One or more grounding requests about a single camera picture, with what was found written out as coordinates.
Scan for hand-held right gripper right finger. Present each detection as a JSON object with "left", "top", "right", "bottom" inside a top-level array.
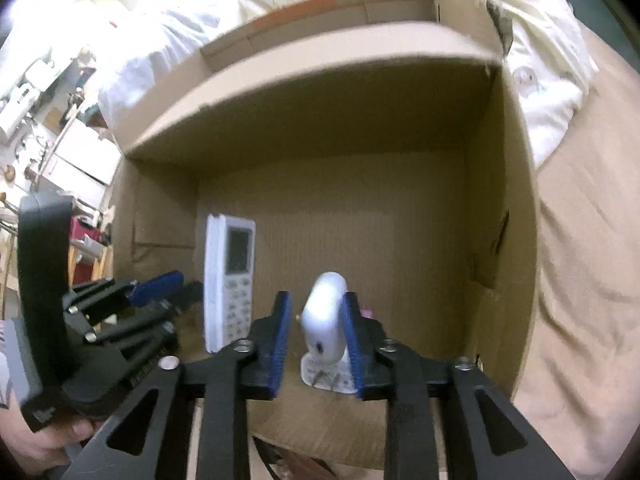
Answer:
[{"left": 342, "top": 291, "right": 576, "bottom": 480}]

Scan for white wall appliance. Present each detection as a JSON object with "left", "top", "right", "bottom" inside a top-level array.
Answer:
[{"left": 0, "top": 82, "right": 37, "bottom": 139}]

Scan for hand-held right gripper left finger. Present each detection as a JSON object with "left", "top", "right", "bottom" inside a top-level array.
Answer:
[{"left": 62, "top": 290, "right": 294, "bottom": 480}]

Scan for white remote control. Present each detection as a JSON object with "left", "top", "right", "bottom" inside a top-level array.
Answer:
[{"left": 202, "top": 214, "right": 257, "bottom": 354}]

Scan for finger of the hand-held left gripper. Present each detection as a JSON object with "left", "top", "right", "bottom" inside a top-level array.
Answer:
[
  {"left": 63, "top": 270, "right": 185, "bottom": 332},
  {"left": 84, "top": 282, "right": 204, "bottom": 367}
]

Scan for person's left hand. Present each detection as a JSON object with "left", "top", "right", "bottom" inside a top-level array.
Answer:
[{"left": 0, "top": 401, "right": 97, "bottom": 472}]

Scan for cream bear print blanket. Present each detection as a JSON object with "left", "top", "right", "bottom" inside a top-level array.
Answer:
[{"left": 115, "top": 0, "right": 601, "bottom": 170}]

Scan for white wall charger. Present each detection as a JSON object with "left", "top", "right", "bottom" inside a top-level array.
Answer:
[{"left": 300, "top": 352, "right": 359, "bottom": 395}]

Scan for red suitcase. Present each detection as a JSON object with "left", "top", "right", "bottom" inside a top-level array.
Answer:
[{"left": 70, "top": 215, "right": 104, "bottom": 247}]

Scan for white kitchen cabinets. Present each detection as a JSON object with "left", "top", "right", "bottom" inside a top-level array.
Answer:
[{"left": 40, "top": 120, "right": 122, "bottom": 192}]

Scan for cardboard box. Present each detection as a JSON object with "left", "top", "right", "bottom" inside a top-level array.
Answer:
[{"left": 107, "top": 0, "right": 542, "bottom": 472}]

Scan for white quilt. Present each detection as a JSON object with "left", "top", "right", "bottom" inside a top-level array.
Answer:
[{"left": 97, "top": 0, "right": 251, "bottom": 136}]

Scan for white earbuds case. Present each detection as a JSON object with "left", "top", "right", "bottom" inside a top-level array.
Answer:
[{"left": 300, "top": 271, "right": 349, "bottom": 362}]

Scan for bed with beige sheet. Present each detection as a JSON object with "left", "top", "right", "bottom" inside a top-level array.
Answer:
[{"left": 510, "top": 25, "right": 640, "bottom": 480}]

